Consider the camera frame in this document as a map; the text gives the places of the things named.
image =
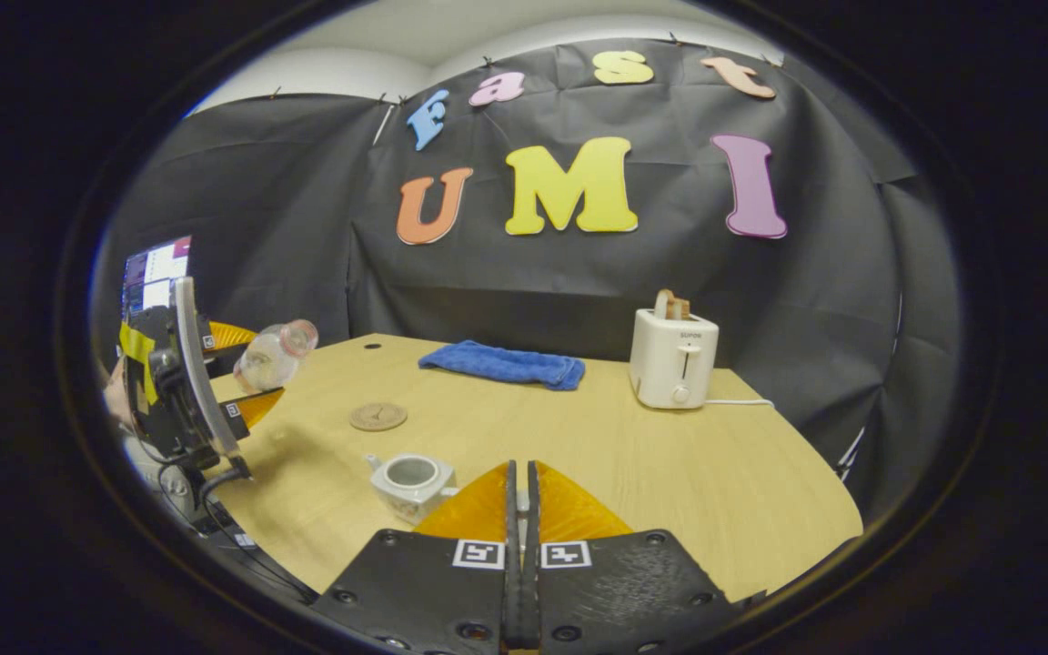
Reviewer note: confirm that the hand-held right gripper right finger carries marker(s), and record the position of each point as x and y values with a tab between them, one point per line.
624	591

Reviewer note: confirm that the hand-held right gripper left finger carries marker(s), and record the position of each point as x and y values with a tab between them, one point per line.
433	591

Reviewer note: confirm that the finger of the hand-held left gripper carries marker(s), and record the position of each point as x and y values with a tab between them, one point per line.
256	407
231	335

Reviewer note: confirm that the clear plastic water bottle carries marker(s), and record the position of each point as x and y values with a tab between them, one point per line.
269	359

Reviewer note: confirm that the white teacup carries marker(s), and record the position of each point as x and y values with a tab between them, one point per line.
410	487

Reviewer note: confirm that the round wooden coaster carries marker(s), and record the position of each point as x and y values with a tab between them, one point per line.
378	417

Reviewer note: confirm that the white teacup lid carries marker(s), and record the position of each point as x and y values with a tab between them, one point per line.
522	506

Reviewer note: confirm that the computer monitor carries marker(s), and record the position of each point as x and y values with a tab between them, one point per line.
158	273

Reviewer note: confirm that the white toaster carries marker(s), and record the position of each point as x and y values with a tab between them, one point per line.
674	364

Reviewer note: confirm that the blue towel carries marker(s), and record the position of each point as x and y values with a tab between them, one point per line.
501	364

